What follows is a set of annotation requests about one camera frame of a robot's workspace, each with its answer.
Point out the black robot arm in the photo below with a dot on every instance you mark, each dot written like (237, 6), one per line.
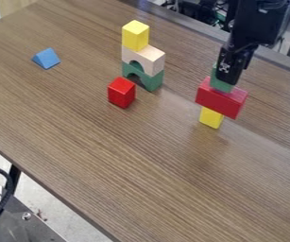
(257, 19)

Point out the blue triangular block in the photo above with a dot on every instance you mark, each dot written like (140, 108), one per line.
(46, 58)

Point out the red cube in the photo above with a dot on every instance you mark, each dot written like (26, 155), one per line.
(121, 93)

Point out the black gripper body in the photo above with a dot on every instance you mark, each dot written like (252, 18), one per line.
(238, 50)

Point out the green cube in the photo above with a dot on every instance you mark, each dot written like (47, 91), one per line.
(219, 85)

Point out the red rectangular block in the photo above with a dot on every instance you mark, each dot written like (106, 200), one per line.
(220, 101)

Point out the green arch block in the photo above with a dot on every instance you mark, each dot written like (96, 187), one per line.
(152, 82)

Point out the yellow rectangular block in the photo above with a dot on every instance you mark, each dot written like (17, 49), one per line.
(211, 118)

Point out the natural wood arch block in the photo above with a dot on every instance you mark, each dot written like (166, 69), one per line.
(150, 60)

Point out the yellow cube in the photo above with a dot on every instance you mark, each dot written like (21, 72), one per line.
(135, 35)

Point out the grey metal base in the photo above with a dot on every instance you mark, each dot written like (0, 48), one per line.
(18, 225)

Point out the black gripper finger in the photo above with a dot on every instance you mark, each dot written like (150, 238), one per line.
(229, 72)

